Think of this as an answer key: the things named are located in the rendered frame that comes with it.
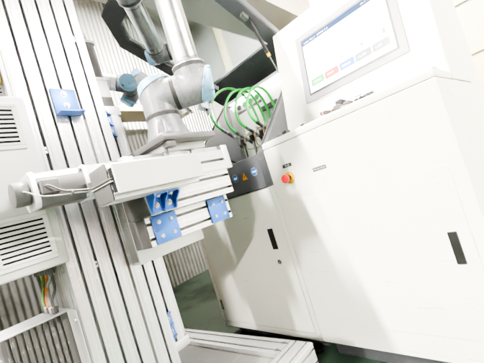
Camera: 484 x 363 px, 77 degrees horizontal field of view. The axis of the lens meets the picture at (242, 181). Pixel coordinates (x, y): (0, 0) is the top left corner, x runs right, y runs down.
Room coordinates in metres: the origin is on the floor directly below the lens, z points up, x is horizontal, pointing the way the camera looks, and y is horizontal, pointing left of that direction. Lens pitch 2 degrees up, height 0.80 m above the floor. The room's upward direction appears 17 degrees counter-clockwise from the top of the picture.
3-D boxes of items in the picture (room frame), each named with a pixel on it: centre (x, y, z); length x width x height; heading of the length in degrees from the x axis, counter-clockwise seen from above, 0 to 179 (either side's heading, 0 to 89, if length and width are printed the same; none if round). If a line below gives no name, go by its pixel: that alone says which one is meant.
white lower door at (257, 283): (1.63, 0.11, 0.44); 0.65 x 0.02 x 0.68; 44
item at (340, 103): (1.17, -0.48, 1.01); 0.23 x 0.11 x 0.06; 44
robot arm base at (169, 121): (1.06, 0.20, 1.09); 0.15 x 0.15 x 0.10
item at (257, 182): (1.64, 0.10, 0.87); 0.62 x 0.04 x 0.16; 44
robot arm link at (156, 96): (1.06, 0.19, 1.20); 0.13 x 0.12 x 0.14; 91
